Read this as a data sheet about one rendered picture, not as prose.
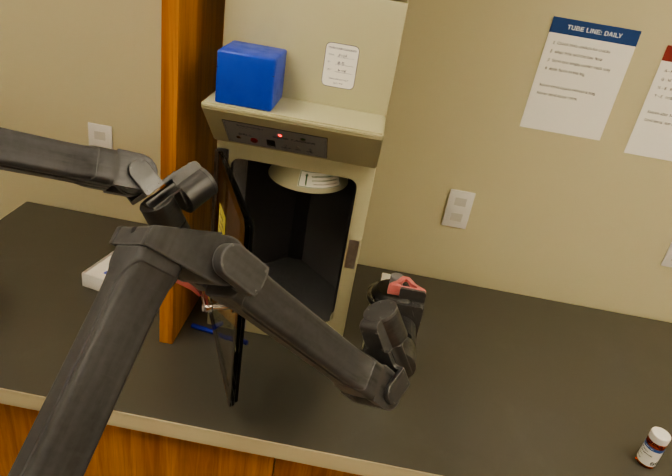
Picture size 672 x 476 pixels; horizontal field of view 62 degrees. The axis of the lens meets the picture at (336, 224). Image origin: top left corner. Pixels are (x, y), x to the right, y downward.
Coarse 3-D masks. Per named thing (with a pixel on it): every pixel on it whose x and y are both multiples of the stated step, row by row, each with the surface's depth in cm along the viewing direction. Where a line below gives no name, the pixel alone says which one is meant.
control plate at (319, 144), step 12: (228, 120) 100; (228, 132) 105; (240, 132) 104; (252, 132) 103; (264, 132) 102; (276, 132) 101; (288, 132) 100; (252, 144) 108; (264, 144) 107; (276, 144) 106; (288, 144) 105; (300, 144) 104; (312, 144) 103; (324, 144) 102; (324, 156) 107
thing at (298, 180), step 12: (276, 168) 119; (288, 168) 117; (276, 180) 119; (288, 180) 117; (300, 180) 116; (312, 180) 116; (324, 180) 117; (336, 180) 119; (312, 192) 117; (324, 192) 117
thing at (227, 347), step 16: (224, 160) 106; (224, 176) 104; (224, 192) 104; (224, 208) 105; (240, 208) 90; (240, 224) 90; (240, 240) 91; (224, 320) 108; (240, 320) 95; (224, 336) 108; (224, 352) 109; (224, 368) 109; (224, 384) 110
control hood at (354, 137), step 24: (216, 120) 101; (240, 120) 99; (264, 120) 98; (288, 120) 97; (312, 120) 97; (336, 120) 99; (360, 120) 101; (384, 120) 104; (336, 144) 101; (360, 144) 100
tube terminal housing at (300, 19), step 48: (240, 0) 100; (288, 0) 99; (336, 0) 98; (384, 0) 97; (288, 48) 102; (384, 48) 101; (288, 96) 106; (336, 96) 106; (384, 96) 104; (240, 144) 112
